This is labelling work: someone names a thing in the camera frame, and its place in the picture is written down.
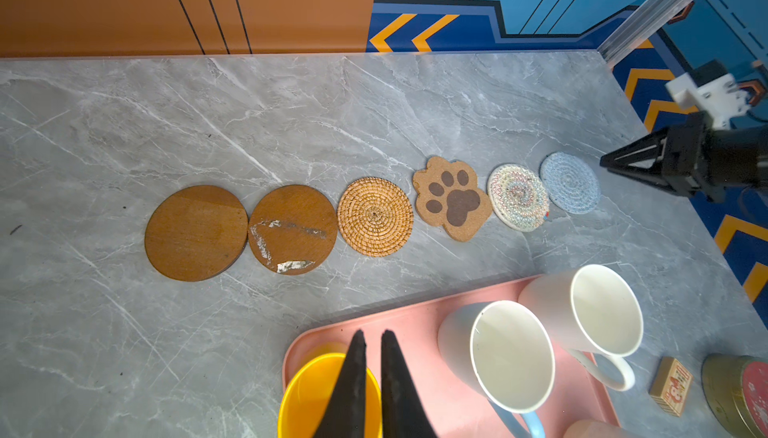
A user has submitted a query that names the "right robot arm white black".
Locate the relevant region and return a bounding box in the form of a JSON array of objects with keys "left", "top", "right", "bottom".
[{"left": 600, "top": 112, "right": 767, "bottom": 203}]

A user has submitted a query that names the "pink tray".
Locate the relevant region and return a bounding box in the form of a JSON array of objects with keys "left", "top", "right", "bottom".
[{"left": 282, "top": 279, "right": 619, "bottom": 437}]

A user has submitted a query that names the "plain brown wooden coaster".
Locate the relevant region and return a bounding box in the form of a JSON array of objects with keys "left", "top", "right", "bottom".
[{"left": 144, "top": 185, "right": 248, "bottom": 282}]

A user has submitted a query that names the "white mug blue handle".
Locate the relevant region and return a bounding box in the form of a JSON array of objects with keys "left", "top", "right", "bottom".
[{"left": 437, "top": 300, "right": 556, "bottom": 437}]

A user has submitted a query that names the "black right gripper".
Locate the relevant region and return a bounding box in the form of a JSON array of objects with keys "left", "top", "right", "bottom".
[{"left": 600, "top": 112, "right": 726, "bottom": 203}]

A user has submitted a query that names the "rattan woven round coaster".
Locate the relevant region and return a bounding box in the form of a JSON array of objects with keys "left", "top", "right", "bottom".
[{"left": 337, "top": 177, "right": 414, "bottom": 257}]

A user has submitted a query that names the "aluminium frame post right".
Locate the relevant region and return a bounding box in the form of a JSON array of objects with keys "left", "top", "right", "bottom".
[{"left": 598, "top": 0, "right": 694, "bottom": 68}]

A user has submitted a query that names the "light blue woven coaster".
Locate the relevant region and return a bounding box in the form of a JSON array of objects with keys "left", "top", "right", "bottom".
[{"left": 539, "top": 152, "right": 601, "bottom": 215}]

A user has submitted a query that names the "red round tin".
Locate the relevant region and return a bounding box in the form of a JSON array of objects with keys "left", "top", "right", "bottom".
[{"left": 702, "top": 354, "right": 767, "bottom": 438}]

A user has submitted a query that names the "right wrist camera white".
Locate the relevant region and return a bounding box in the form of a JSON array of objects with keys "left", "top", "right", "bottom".
[{"left": 665, "top": 60, "right": 752, "bottom": 130}]

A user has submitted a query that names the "cork paw print coaster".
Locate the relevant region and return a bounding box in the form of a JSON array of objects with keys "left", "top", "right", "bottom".
[{"left": 412, "top": 156, "right": 493, "bottom": 242}]

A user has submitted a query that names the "small wooden block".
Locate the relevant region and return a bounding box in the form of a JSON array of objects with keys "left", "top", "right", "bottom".
[{"left": 649, "top": 356, "right": 694, "bottom": 417}]

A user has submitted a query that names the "yellow mug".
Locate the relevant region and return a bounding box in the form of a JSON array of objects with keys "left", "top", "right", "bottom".
[{"left": 277, "top": 341, "right": 347, "bottom": 437}]

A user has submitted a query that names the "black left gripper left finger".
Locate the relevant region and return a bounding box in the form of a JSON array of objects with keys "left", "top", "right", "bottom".
[{"left": 314, "top": 330, "right": 367, "bottom": 438}]

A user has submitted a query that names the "white mug front right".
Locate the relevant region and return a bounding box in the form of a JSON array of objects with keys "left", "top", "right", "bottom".
[{"left": 563, "top": 420, "right": 638, "bottom": 438}]

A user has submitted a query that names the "glossy brown wooden coaster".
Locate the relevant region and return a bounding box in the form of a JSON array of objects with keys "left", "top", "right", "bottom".
[{"left": 248, "top": 185, "right": 338, "bottom": 276}]

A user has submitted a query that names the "multicolour woven round coaster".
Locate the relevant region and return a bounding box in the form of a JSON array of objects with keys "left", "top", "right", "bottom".
[{"left": 487, "top": 164, "right": 549, "bottom": 232}]

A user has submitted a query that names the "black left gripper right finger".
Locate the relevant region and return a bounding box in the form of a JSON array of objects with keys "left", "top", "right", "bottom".
[{"left": 381, "top": 330, "right": 436, "bottom": 438}]

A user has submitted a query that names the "white mug back right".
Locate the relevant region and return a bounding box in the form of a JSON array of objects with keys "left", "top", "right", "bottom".
[{"left": 518, "top": 264, "right": 644, "bottom": 391}]

